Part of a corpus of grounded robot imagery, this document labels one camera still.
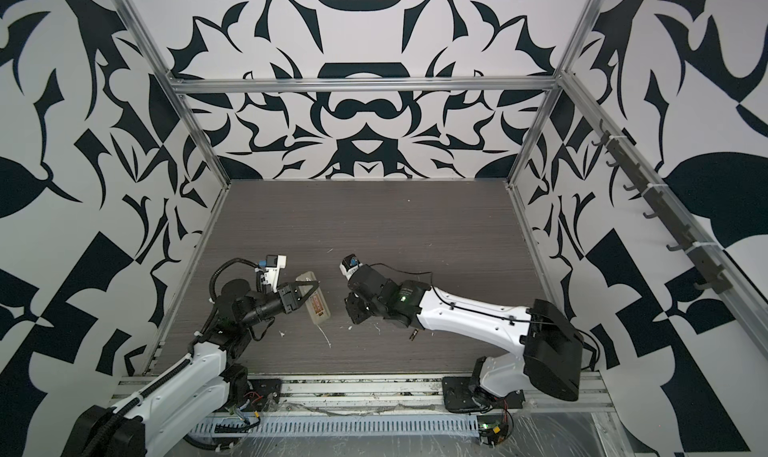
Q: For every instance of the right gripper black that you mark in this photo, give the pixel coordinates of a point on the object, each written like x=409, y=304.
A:
x=352, y=302

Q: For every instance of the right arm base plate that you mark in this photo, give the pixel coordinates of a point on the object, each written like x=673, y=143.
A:
x=460, y=396

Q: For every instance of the small circuit board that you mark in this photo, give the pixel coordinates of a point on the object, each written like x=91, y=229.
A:
x=494, y=430

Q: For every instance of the wall hook rail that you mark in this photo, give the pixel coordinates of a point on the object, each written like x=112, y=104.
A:
x=688, y=236

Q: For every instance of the white slotted cable duct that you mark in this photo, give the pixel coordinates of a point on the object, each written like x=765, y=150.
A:
x=342, y=426

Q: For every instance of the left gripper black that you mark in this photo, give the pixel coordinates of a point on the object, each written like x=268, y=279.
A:
x=287, y=296

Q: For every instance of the white remote control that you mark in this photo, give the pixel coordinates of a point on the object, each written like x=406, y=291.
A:
x=315, y=301

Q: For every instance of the aluminium front rail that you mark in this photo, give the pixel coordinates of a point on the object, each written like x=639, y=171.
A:
x=407, y=394

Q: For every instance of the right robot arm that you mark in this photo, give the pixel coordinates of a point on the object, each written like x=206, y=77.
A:
x=542, y=349

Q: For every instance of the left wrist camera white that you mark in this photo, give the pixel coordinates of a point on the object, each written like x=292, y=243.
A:
x=267, y=273

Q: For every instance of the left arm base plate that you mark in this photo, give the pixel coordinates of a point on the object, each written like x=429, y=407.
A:
x=262, y=394

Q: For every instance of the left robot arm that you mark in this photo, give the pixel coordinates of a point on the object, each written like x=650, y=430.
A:
x=152, y=420

